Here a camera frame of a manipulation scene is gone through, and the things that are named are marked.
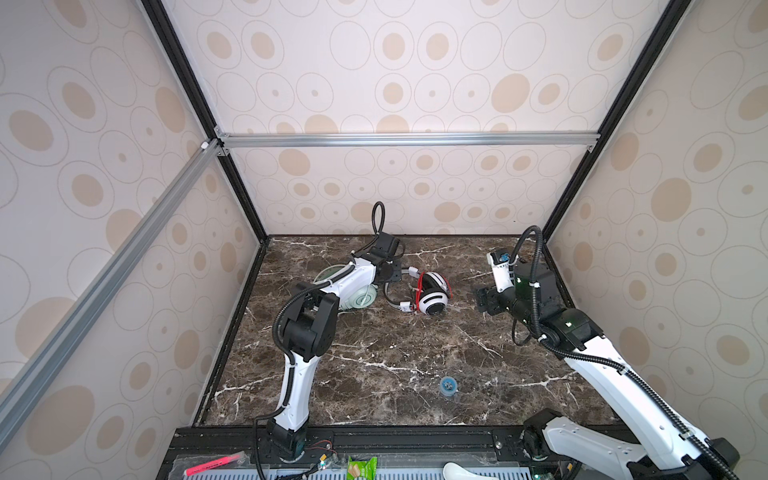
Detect mint green headphones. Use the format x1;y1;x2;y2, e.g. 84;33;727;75
313;263;378;311

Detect white black red headphones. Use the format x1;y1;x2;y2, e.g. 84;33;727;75
383;267;452;316

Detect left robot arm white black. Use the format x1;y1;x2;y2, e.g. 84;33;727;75
256;201;401;461

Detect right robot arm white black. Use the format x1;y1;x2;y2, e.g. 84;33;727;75
475;225;740;479

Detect small blue tape roll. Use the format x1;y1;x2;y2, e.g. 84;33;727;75
439;376;458;397

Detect white spoon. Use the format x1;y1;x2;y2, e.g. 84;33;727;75
442;462;496;480

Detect green snack packet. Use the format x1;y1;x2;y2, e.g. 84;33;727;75
346;457;378;480

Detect pink marker pen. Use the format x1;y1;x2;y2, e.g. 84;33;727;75
184;452;245;477

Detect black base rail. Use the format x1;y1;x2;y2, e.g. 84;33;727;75
155;424;676;480

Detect horizontal aluminium rail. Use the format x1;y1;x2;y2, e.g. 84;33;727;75
204;130;600;152

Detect black vertical frame post left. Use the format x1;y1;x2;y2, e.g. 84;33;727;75
140;0;269;242

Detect black vertical frame post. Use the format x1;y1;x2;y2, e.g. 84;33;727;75
538;0;694;244
140;0;269;242

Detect black vertical frame post right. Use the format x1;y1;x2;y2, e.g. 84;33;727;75
538;0;694;244

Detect diagonal aluminium rail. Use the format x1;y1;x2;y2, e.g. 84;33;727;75
0;139;223;451

